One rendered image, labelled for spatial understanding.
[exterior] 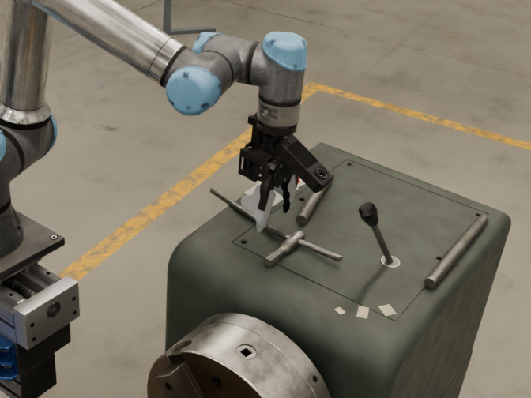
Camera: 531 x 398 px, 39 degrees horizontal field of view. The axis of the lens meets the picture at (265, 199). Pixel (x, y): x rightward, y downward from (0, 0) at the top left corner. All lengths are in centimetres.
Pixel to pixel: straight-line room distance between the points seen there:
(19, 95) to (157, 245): 213
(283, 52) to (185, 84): 18
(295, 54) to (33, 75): 52
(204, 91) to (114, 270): 232
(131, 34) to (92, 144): 323
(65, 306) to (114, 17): 61
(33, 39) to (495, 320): 252
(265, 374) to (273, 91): 46
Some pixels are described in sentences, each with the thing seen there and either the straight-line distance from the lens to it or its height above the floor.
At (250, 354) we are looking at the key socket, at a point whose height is 123.
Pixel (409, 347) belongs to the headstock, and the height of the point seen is 124.
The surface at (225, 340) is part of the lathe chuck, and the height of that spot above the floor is 123.
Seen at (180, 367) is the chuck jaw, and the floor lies 119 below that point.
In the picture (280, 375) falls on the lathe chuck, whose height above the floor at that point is 122.
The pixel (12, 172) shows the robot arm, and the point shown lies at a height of 131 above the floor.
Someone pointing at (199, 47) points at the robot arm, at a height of 161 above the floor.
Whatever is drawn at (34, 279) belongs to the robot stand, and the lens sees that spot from 160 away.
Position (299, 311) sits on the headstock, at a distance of 131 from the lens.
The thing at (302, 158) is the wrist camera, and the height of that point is 145.
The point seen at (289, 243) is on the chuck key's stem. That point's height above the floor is 128.
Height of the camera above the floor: 208
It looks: 32 degrees down
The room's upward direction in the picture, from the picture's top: 6 degrees clockwise
